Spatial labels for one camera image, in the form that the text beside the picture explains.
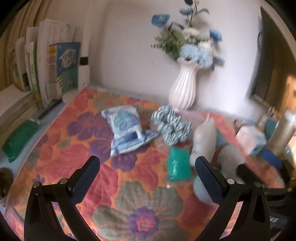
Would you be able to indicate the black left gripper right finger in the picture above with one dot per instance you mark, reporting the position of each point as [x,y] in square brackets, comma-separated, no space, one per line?
[252,222]

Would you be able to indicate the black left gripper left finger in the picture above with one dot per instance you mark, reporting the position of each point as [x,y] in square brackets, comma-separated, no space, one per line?
[41,222]

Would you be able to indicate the grey blue plush bunny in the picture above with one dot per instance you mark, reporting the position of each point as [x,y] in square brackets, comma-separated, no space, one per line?
[204,144]

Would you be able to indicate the green soft pouch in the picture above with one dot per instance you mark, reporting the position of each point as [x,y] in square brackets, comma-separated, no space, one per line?
[17,140]

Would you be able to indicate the teal green soft bag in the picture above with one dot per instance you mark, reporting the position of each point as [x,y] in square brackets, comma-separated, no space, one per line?
[178,165]

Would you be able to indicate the lilac soft pad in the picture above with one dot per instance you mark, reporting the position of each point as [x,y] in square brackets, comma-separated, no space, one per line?
[195,117]

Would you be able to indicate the gold cylindrical bottle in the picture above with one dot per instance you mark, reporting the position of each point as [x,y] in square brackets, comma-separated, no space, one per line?
[281,137]

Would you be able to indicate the blue tissue box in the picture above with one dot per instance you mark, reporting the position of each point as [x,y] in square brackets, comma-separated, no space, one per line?
[251,139]

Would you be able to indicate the light blue tape roll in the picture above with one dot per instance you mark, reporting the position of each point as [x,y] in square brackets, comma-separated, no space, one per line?
[201,192]

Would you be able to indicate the floral orange tablecloth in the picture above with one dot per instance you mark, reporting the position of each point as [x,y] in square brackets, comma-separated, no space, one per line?
[130,198]

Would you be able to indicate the blue white striped scrunchie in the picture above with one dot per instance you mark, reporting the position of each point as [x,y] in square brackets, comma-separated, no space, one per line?
[171,125]

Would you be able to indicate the blue white patterned pouch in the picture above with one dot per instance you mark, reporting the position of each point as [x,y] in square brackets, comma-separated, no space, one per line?
[128,134]

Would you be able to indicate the white ribbed vase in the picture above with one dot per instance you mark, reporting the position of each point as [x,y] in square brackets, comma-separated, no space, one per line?
[183,91]

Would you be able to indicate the stack of books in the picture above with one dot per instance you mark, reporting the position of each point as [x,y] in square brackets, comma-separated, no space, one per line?
[45,61]

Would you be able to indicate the blue white artificial flowers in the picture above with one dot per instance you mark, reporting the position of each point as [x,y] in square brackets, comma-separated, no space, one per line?
[185,41]

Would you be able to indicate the black wall television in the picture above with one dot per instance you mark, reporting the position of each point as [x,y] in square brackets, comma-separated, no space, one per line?
[264,88]

